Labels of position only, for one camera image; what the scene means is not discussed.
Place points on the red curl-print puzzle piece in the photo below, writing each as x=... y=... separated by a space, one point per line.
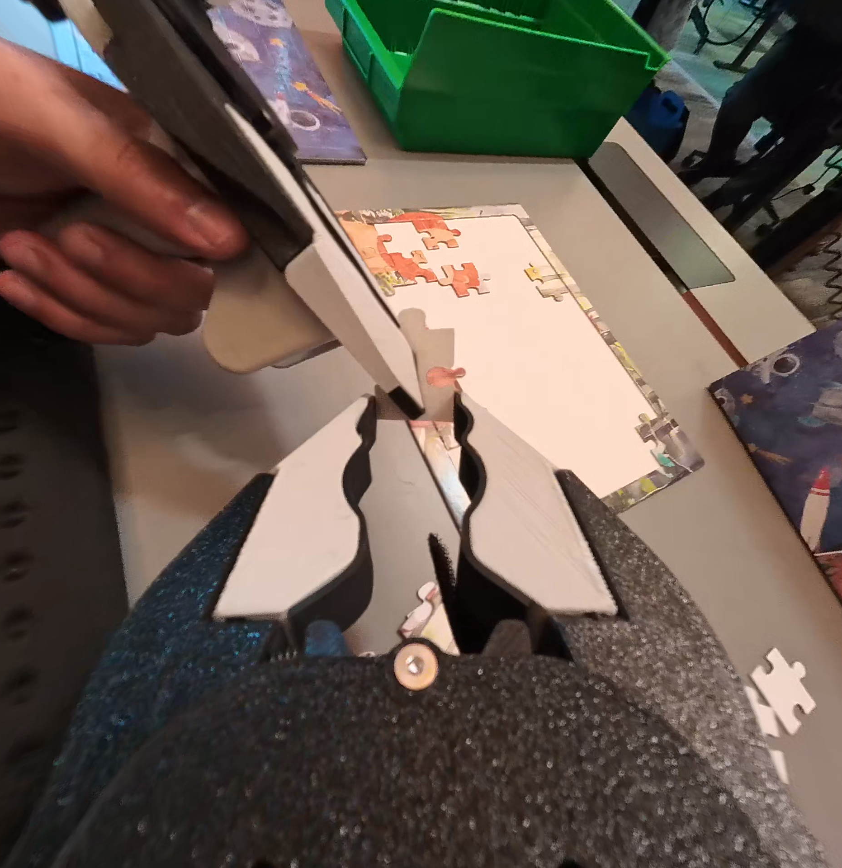
x=411 y=261

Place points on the brown puzzle piece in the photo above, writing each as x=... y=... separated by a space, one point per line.
x=448 y=375

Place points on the person's left hand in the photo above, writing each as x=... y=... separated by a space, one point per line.
x=68 y=156

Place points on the dark leafy puzzle piece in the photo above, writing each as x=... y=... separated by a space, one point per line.
x=387 y=281

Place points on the cardboard puzzle frame tray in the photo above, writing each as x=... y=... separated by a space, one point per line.
x=529 y=352

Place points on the red and white puzzle piece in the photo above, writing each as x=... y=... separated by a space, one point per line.
x=465 y=278

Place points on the dark desk inset panel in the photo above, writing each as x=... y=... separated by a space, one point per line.
x=651 y=217

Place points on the orange corner puzzle piece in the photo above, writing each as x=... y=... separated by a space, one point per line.
x=356 y=234

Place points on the green plastic bin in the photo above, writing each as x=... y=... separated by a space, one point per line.
x=495 y=102

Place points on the white-backed grey corner puzzle piece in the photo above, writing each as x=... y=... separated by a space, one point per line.
x=655 y=434

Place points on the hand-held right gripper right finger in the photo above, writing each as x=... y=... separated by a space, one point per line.
x=536 y=542

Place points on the yellow and grey puzzle piece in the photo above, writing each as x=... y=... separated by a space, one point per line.
x=546 y=281

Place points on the black dimpled chair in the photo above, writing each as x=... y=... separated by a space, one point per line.
x=48 y=542

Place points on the orange and tan puzzle piece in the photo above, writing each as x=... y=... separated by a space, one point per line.
x=438 y=237

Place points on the printed puzzle box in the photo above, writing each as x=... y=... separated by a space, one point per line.
x=787 y=420

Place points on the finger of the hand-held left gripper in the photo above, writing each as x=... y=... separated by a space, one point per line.
x=339 y=237
x=346 y=312

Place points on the blue basket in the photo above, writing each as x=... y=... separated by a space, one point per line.
x=658 y=115

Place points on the finished space puzzle board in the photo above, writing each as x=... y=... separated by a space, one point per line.
x=292 y=81

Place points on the pile of puzzle pieces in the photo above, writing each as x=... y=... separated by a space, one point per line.
x=784 y=685

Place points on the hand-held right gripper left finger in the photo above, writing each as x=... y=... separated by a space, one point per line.
x=292 y=536

